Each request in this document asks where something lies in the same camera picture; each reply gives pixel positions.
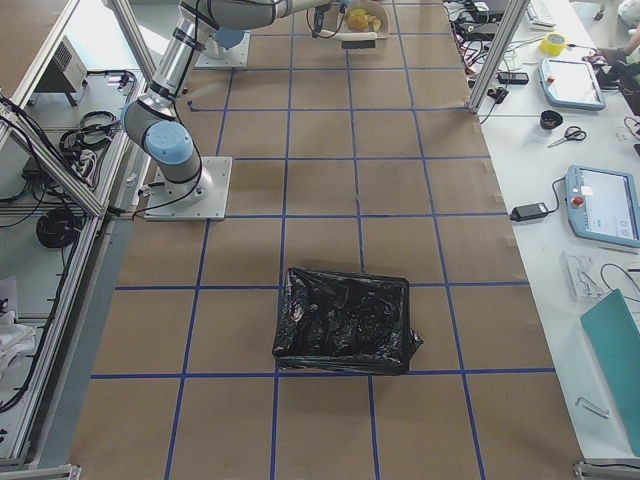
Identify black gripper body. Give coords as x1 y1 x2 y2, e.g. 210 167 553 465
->
310 5 328 38

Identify brown bread roll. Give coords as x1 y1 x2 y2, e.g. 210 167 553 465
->
346 8 369 32

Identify white hand brush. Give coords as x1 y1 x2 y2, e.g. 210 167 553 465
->
317 29 378 50

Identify white dustpan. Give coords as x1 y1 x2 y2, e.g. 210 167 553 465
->
341 0 389 41

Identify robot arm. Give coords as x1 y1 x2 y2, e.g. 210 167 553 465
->
121 1 330 203

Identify right bin with black bag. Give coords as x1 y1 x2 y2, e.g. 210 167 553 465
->
272 268 422 376

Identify yellow tape roll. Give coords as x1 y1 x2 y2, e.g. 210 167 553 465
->
539 32 567 57

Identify blue teach pendant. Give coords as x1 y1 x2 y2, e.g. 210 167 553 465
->
564 165 639 249
538 58 606 111

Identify black scissors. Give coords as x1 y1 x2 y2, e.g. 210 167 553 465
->
548 125 587 148

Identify black power adapter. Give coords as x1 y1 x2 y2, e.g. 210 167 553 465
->
509 202 550 222

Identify teal folder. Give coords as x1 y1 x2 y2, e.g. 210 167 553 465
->
580 289 639 456

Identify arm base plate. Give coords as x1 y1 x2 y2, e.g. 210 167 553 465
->
195 31 250 70
143 156 233 221

